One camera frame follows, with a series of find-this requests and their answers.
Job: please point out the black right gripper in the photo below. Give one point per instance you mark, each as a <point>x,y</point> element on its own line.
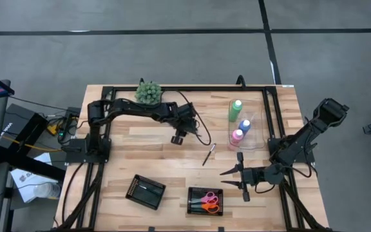
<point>253,176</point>

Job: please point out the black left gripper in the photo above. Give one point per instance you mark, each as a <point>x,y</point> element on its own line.
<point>187,117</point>

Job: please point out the pink scissors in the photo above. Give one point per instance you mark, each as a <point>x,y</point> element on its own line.
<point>203,198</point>

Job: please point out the pink paint bottle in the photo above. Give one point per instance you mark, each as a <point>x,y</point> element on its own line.
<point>237,137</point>

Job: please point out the black slotted plastic basket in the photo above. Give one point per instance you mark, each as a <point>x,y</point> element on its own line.
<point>196,190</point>
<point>145,198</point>

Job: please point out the orange scissors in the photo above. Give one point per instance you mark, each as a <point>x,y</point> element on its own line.
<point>203,207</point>

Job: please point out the green paint bottle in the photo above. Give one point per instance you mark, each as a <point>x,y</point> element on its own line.
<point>235,112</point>

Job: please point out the blue paint bottle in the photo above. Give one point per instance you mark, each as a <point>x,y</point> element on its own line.
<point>245,126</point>

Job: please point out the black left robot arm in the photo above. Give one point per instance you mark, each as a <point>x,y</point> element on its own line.
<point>134,109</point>

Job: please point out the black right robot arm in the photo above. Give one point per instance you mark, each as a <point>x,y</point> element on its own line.
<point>304,141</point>

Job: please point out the green potted plant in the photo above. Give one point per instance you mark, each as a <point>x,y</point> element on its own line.
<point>149,92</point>

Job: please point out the clear plastic tray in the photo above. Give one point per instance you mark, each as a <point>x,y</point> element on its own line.
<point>258,129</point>

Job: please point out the white table label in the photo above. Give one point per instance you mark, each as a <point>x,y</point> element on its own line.
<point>288,85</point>

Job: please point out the black power strip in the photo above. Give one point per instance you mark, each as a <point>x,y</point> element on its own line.
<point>67,124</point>

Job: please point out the clear plastic cup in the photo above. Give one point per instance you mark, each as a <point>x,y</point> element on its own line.
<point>47,190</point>

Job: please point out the black equipment box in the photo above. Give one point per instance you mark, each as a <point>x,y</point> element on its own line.
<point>21,119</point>

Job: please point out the white paper sheets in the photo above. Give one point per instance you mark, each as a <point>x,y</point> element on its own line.
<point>24,180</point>

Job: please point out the black aluminium table frame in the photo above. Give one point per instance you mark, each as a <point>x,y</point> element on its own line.
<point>224,88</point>

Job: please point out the black frame clamp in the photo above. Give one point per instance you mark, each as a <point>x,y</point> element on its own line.
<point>142,81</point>
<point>241,80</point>

